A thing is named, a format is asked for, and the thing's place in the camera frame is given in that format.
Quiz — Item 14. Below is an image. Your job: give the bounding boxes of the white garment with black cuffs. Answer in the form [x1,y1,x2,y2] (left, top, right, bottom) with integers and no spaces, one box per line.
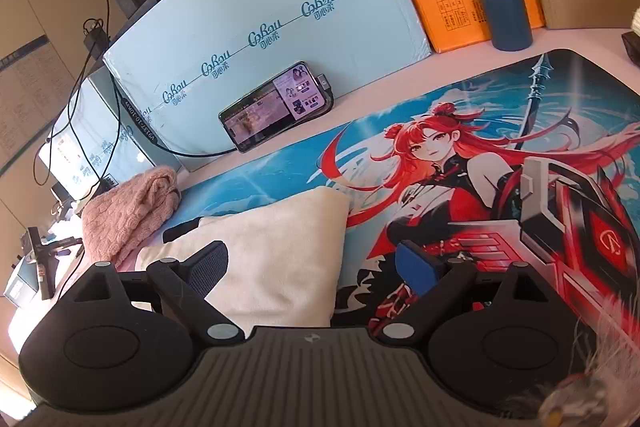
[136,186,349,335]

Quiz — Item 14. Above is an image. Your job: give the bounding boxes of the pink knitted sweater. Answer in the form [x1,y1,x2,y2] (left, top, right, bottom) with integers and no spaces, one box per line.
[81,166,181,267]

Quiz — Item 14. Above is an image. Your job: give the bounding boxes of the black tripod stand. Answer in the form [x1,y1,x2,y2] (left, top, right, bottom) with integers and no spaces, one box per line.
[21,227,82,300]

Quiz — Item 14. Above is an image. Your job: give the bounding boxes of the anime printed desk mat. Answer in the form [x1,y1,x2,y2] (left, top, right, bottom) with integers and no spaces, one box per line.
[157,50,639,337]

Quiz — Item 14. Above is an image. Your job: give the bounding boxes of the smartphone with lit screen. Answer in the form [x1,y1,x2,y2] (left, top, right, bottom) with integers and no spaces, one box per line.
[218,61,334,153]

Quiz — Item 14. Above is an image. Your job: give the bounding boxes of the light blue tissue carton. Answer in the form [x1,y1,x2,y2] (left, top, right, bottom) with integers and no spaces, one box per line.
[104,0,431,170]

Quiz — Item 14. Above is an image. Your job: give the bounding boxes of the cream knitted sweater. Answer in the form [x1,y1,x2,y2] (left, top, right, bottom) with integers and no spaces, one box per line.
[630,8,640,37]

